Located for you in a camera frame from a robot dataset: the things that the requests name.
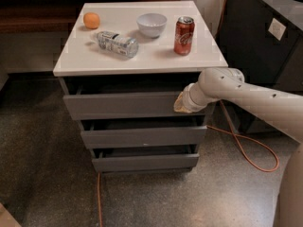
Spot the red cola can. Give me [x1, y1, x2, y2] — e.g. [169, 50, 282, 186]
[174, 16, 195, 56]

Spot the white wall outlet plate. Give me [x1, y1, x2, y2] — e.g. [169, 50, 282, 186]
[268, 18, 286, 41]

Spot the white-topped grey drawer cabinet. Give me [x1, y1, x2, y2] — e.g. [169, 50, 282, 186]
[52, 1, 229, 175]

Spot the grey middle drawer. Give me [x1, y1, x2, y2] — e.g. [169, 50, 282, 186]
[80, 116, 206, 148]

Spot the grey top drawer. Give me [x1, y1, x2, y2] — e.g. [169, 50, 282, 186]
[63, 84, 183, 120]

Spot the grey drawer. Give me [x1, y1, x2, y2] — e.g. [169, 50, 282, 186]
[63, 84, 183, 120]
[80, 116, 206, 148]
[92, 145, 199, 172]

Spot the clear plastic water bottle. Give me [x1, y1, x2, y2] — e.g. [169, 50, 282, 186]
[94, 31, 139, 58]

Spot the white bowl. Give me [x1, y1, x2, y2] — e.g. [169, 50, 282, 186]
[136, 13, 167, 38]

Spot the black cabinet with counter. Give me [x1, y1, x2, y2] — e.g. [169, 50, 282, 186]
[215, 0, 303, 134]

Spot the grey bottom drawer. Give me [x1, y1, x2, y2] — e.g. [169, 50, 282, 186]
[92, 145, 199, 172]

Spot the dark wooden bench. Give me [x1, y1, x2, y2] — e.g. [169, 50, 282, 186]
[0, 0, 179, 33]

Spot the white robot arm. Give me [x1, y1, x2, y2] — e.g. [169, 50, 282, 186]
[174, 67, 303, 227]

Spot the orange fruit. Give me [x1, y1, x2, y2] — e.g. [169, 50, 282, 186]
[83, 12, 100, 29]

